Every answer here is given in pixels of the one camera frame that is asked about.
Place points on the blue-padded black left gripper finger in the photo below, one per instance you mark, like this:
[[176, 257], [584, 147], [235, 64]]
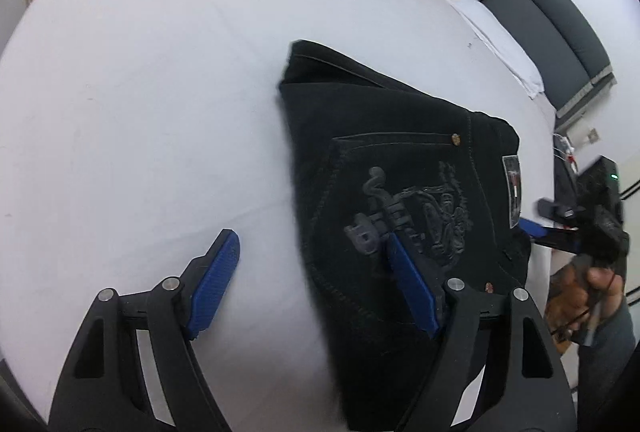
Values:
[[132, 367]]

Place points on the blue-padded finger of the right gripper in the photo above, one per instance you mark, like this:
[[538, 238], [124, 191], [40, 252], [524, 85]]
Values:
[[537, 233]]

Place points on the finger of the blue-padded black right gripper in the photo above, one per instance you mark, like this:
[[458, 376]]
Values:
[[493, 364]]

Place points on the black denim pants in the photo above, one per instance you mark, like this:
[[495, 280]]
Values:
[[374, 158]]

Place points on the dark sleeved right forearm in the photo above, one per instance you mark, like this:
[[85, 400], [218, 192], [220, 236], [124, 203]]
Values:
[[608, 377]]

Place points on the person's right hand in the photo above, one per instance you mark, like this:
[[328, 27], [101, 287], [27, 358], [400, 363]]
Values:
[[576, 295]]

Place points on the dark bedside table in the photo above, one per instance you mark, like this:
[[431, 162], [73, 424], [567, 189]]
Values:
[[565, 171]]

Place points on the dark grey upholstered headboard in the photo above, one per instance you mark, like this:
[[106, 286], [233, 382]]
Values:
[[570, 57]]

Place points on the white pillow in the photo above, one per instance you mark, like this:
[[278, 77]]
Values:
[[501, 43]]

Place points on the white bed sheet mattress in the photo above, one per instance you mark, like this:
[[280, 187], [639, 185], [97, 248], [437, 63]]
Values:
[[134, 131]]

